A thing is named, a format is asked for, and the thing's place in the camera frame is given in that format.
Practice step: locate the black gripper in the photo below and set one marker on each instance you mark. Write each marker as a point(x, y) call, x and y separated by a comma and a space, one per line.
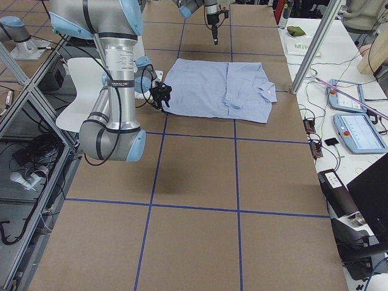
point(211, 18)
point(160, 93)

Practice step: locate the light blue striped shirt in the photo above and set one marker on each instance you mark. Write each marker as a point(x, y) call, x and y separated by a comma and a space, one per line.
point(229, 90)

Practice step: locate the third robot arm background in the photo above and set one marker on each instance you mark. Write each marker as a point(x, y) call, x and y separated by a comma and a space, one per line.
point(27, 47)

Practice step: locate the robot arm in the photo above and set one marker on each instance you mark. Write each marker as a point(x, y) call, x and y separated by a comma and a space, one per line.
point(188, 7)
point(111, 131)

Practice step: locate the green cloth pouch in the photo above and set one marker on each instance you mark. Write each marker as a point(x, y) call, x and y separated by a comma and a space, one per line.
point(295, 31)

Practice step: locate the white plastic chair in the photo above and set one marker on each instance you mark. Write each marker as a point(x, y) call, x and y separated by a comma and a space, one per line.
point(86, 75)

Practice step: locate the clear plastic MINI bag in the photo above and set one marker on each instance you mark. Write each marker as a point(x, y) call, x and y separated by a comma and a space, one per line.
point(297, 45)

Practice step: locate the reacher grabber stick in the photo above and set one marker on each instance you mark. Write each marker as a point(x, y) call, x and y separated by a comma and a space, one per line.
point(350, 97)

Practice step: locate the orange circuit board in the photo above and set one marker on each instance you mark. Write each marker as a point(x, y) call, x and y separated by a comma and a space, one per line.
point(309, 126)

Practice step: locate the upper teach pendant tablet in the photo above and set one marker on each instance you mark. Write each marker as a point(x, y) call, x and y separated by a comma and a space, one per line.
point(338, 101)

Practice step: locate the teach pendant tablet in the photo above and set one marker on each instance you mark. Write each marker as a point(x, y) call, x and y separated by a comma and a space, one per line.
point(338, 101)
point(359, 134)

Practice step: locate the seated person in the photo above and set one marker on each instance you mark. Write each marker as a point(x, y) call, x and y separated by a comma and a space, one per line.
point(368, 49)

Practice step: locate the small black phone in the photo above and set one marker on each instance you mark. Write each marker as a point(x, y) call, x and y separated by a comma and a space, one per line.
point(331, 141)

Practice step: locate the lower teach pendant tablet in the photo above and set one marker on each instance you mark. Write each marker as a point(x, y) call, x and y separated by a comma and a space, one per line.
point(359, 134)

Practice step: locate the black laptop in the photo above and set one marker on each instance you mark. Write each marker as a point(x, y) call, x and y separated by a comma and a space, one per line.
point(369, 193)

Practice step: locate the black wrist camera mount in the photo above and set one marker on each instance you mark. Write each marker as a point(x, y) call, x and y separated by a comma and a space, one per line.
point(167, 89)
point(225, 13)

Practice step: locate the aluminium frame post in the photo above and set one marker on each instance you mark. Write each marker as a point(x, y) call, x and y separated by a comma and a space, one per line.
point(318, 38)

